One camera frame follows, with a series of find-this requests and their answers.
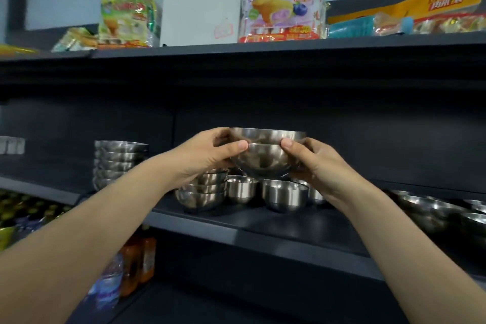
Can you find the dark metal shelving unit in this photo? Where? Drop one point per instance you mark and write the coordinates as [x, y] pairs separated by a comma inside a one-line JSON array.
[[303, 80]]

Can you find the small yellow snack packet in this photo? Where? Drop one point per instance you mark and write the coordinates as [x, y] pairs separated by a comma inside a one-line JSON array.
[[76, 39]]

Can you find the person's right thumb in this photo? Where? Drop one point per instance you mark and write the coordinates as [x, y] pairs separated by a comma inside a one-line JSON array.
[[290, 149]]

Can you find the nested steel bowl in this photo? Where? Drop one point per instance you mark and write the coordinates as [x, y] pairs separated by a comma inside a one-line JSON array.
[[199, 200], [210, 179], [205, 188], [217, 171]]

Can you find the person's right forearm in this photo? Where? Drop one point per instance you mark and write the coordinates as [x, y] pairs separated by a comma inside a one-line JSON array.
[[410, 259]]

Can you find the wide steel bowl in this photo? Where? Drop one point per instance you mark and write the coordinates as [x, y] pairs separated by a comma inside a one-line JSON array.
[[398, 194], [474, 229], [429, 213], [476, 206]]

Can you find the flat yellow packet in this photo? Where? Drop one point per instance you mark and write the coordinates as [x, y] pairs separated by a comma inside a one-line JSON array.
[[17, 49]]

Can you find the white price tag holders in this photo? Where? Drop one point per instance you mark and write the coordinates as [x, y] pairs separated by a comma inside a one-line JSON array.
[[11, 145]]

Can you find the person's left forearm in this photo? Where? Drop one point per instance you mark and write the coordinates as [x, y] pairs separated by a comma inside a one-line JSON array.
[[83, 236]]

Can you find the row of dark bottles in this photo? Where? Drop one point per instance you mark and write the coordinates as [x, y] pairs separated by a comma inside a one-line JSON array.
[[26, 217]]

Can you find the small steel bowl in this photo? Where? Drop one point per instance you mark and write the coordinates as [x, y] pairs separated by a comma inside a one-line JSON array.
[[284, 196], [242, 189], [315, 195]]

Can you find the clear water bottle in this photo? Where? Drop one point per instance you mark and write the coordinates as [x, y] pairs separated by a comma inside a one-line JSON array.
[[109, 284]]

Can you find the person's left hand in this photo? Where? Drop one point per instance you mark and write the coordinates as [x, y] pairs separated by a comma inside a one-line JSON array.
[[197, 156]]

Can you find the person's left thumb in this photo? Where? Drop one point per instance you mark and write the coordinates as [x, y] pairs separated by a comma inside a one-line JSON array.
[[232, 149]]

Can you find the long orange snack pack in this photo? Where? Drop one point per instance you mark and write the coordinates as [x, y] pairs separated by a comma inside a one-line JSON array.
[[436, 3]]

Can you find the teal snack packet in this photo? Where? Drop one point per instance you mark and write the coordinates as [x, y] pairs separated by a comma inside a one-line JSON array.
[[353, 27]]

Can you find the orange drink bottle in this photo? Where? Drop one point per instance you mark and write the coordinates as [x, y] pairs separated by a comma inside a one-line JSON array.
[[130, 266], [148, 257]]

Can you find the green yellow snack bag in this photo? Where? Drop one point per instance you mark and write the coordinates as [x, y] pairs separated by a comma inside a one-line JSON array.
[[127, 16]]

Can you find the white cardboard box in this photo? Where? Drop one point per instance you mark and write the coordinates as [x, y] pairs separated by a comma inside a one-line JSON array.
[[201, 18]]

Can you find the large steel bowl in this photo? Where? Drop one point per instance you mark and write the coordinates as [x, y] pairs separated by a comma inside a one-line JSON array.
[[265, 156]]

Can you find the person's right hand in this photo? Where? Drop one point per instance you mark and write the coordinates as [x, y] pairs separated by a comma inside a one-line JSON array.
[[322, 172]]

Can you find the tall stack of steel bowls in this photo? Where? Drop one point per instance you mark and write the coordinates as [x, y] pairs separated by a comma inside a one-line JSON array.
[[116, 162]]

